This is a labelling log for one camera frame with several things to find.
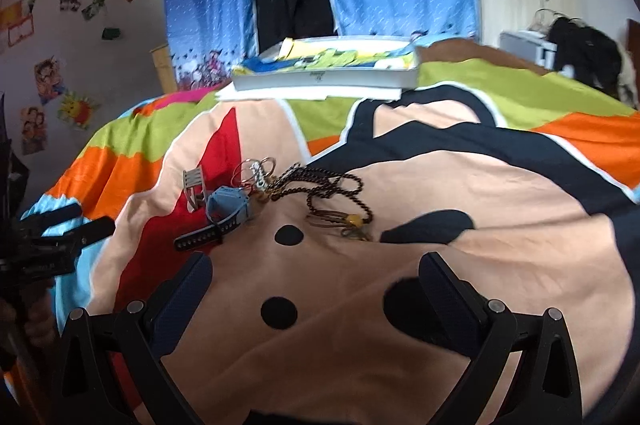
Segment blue watch with black strap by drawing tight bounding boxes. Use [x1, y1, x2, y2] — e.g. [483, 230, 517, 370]
[174, 186, 252, 252]

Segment brown cord yellow bead necklace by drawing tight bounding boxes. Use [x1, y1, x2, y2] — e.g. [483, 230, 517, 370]
[305, 209, 374, 243]

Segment thin metal ring bangles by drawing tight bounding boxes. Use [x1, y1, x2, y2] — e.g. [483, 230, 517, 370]
[231, 156, 277, 193]

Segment dark bead necklace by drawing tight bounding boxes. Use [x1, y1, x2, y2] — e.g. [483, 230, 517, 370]
[269, 164, 376, 226]

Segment person's left hand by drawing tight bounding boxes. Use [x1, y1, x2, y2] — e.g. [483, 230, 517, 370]
[1, 282, 56, 347]

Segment family cartoon poster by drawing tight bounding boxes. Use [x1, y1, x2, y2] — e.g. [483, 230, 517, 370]
[20, 106, 48, 155]

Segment cartoon sun poster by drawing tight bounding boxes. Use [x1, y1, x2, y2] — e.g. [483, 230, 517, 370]
[58, 91, 100, 130]

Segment anime character poster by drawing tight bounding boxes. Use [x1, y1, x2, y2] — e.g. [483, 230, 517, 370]
[34, 56, 66, 105]

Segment colourful cartoon bedspread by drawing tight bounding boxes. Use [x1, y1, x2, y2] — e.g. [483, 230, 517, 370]
[34, 39, 639, 424]

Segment small green hanging pouch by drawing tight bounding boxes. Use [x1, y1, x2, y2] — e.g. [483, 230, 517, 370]
[101, 27, 122, 41]

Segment wooden cabinet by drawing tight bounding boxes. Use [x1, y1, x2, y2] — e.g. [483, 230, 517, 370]
[151, 44, 178, 93]

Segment white storage box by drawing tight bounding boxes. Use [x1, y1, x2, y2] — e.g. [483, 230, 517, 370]
[499, 30, 558, 70]

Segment black clothes pile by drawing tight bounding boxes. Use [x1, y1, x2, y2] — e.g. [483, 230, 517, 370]
[547, 16, 623, 99]

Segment white tray box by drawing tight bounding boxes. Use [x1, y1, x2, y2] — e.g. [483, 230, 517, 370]
[231, 36, 420, 90]

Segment small wall photos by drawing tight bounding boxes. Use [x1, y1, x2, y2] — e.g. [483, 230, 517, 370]
[58, 0, 105, 21]

